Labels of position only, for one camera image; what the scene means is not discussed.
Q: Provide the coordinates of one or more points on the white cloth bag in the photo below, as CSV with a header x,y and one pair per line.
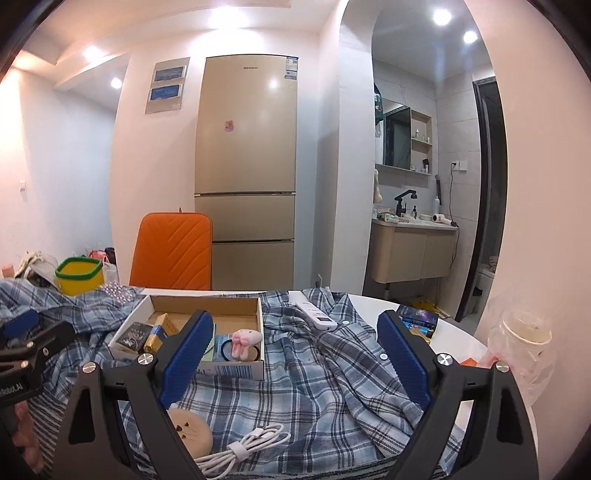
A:
x,y
38,269

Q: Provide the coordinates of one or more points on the yellow bin green rim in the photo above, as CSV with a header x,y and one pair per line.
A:
x,y
77,275

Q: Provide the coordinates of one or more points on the blue tissue pack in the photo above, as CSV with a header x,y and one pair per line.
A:
x,y
243,370

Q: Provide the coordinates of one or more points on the white remote control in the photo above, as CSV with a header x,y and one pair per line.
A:
x,y
315,317

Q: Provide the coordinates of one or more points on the grey wall panel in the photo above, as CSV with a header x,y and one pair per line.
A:
x,y
167,85

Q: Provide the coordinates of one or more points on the beige vanity cabinet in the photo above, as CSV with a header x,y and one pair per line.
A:
x,y
404,252

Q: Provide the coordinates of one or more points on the small orange packet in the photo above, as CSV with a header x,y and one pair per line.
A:
x,y
470,362

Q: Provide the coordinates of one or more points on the silver blister pack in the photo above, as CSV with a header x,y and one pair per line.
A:
x,y
120,293

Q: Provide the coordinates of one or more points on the white hair dryer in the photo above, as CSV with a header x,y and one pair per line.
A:
x,y
442,219

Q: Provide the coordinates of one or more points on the mirror wall cabinet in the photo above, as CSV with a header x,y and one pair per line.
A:
x,y
403,136

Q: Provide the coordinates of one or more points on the blue plaid shirt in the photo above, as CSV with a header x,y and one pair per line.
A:
x,y
336,393

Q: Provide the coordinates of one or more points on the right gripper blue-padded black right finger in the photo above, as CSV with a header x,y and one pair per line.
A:
x,y
498,442

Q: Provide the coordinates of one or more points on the open cardboard box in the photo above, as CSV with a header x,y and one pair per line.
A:
x,y
229,314

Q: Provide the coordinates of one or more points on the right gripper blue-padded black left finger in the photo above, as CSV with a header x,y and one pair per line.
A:
x,y
92,442

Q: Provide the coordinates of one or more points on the gold blue box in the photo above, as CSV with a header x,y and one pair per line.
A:
x,y
162,329

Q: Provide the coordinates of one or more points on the orange chair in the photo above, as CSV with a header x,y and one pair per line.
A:
x,y
173,251

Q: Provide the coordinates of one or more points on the tan round plush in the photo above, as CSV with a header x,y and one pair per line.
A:
x,y
193,431

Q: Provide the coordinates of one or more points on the pink white plush toy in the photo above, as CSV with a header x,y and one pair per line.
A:
x,y
242,340

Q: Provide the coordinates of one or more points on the red plastic bag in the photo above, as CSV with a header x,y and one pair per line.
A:
x,y
99,255

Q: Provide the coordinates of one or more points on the clear plastic bag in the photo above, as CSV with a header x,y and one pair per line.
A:
x,y
523,339

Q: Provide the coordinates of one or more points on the dark blue box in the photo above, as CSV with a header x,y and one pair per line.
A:
x,y
420,322

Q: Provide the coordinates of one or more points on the person's left hand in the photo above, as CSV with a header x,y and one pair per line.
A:
x,y
26,440

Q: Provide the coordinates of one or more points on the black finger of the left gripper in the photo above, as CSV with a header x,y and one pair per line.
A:
x,y
50,341

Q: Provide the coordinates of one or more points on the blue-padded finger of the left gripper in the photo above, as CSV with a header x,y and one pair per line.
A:
x,y
20,325

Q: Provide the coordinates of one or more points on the beige refrigerator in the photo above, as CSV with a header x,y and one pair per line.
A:
x,y
245,169

